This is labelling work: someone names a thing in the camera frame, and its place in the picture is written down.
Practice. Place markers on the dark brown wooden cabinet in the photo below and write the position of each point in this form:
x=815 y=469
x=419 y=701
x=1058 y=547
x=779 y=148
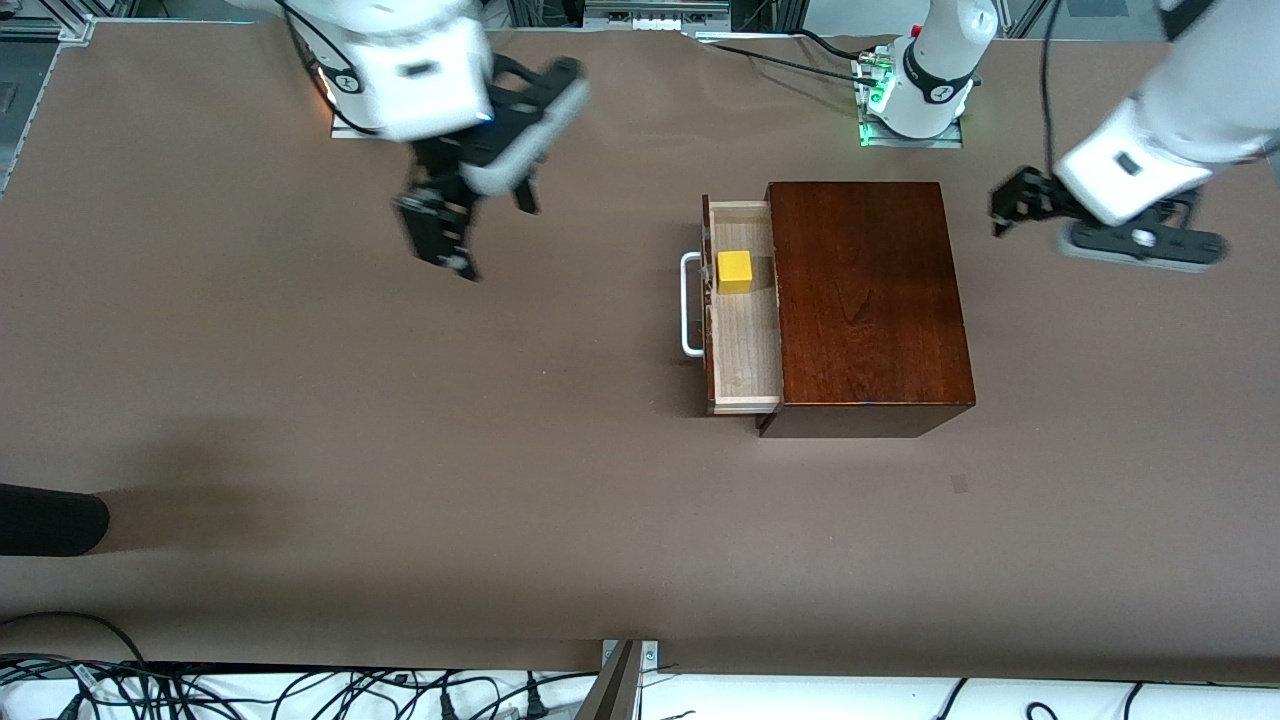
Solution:
x=870 y=300

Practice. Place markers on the black ribbed cylinder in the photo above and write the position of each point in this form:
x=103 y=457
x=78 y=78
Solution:
x=50 y=520

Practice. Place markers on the aluminium frame rail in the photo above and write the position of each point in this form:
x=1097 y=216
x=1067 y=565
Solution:
x=40 y=28

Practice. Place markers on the yellow wooden block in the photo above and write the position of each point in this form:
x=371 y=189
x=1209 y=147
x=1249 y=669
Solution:
x=734 y=268

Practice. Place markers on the light wooden drawer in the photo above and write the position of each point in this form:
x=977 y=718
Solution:
x=745 y=350

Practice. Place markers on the metal equipment rack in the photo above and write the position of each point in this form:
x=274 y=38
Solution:
x=650 y=15

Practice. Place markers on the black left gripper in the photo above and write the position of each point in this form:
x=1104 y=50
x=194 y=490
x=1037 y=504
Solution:
x=1035 y=199

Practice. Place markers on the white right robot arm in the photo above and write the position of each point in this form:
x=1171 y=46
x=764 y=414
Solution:
x=400 y=70

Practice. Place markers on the black power plug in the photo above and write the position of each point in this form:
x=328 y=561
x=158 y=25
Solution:
x=448 y=708
x=535 y=705

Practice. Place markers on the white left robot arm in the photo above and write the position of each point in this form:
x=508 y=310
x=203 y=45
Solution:
x=1150 y=150

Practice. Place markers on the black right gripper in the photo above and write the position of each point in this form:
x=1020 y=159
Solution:
x=441 y=178

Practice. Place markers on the aluminium profile bar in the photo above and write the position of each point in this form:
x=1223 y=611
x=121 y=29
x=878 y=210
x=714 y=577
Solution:
x=615 y=690

